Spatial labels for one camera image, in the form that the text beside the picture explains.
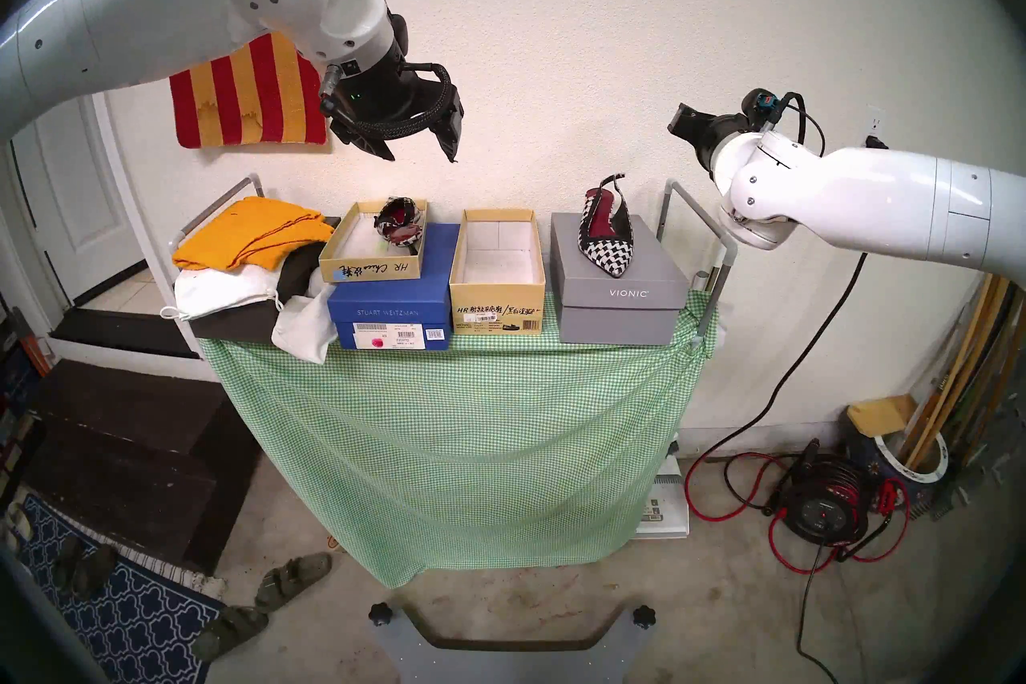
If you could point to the blue white ceramic pot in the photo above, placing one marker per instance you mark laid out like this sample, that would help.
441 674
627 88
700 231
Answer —
870 458

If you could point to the white panel door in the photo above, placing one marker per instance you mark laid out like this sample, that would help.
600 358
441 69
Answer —
64 209

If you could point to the white appliance box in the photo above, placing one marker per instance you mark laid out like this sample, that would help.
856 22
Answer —
664 510

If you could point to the yellow cardboard block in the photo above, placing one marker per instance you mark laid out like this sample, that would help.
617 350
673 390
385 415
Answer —
882 414

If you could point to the grey Vionic shoe box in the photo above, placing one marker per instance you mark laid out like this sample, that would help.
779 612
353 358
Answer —
621 298

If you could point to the tan handwritten box lid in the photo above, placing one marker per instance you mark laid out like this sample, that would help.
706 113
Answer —
361 242

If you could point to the olive green sandal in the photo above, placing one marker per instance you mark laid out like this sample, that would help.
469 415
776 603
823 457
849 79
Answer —
231 630
292 580

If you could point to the grey table side rail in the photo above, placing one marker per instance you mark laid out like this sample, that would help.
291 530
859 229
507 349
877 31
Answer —
675 187
212 208

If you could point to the blue Stuart Weitzman shoe box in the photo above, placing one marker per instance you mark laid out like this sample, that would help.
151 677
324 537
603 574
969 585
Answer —
393 306

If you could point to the black white checkered slingback heel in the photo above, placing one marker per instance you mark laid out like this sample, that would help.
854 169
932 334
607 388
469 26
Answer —
609 254
399 219

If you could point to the green white checkered tablecloth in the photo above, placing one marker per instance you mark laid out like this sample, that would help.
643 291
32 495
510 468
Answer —
521 442

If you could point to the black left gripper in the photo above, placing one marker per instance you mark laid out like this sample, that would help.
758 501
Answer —
377 93

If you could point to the white wall outlet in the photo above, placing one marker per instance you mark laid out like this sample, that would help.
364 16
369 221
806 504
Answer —
874 125

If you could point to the blue white patterned rug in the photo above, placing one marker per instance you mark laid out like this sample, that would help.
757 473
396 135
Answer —
136 618

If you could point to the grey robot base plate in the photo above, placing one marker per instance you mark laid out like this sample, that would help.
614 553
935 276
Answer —
401 658

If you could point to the black base knob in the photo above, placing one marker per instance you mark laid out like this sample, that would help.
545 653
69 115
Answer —
382 614
644 617

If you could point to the open tan shoe box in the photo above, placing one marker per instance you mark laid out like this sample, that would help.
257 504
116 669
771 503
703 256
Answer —
497 310

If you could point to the red yellow striped wall hanging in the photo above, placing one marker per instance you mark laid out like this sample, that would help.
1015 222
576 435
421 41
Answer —
248 97

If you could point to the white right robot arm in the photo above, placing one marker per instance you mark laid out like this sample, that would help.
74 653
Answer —
882 201

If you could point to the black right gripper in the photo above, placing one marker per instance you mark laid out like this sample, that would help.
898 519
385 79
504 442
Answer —
699 125

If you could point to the bundle of wooden sticks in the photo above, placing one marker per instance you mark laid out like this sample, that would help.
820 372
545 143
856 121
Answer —
962 370

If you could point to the orange folded cloth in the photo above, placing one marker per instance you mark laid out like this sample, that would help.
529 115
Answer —
248 230

